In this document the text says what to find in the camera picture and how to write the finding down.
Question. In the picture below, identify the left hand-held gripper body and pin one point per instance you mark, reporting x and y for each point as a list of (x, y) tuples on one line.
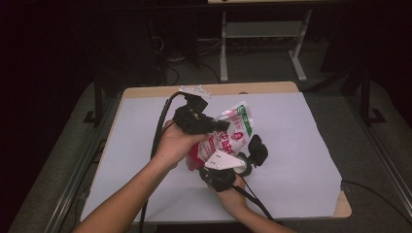
[(192, 118)]

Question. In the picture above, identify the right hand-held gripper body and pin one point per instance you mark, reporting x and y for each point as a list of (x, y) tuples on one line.
[(220, 176)]

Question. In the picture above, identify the person's right hand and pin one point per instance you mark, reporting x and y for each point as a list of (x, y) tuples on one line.
[(231, 197)]

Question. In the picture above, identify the clear jar with black lid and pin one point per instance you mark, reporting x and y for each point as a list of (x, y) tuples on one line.
[(257, 150)]

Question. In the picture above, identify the aluminium floor rail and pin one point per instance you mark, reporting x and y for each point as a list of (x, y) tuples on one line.
[(385, 161), (76, 181)]

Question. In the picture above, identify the person's left hand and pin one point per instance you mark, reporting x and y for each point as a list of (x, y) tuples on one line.
[(176, 145)]

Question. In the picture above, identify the black metal stand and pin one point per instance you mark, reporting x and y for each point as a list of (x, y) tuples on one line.
[(366, 97), (97, 100)]

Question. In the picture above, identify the white desk frame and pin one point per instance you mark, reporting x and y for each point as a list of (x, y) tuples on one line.
[(262, 29)]

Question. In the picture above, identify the red and white seasoning bag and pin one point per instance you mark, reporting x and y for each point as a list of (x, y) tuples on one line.
[(226, 139)]

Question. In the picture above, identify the white table sheet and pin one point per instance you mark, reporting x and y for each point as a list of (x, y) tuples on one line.
[(291, 155)]

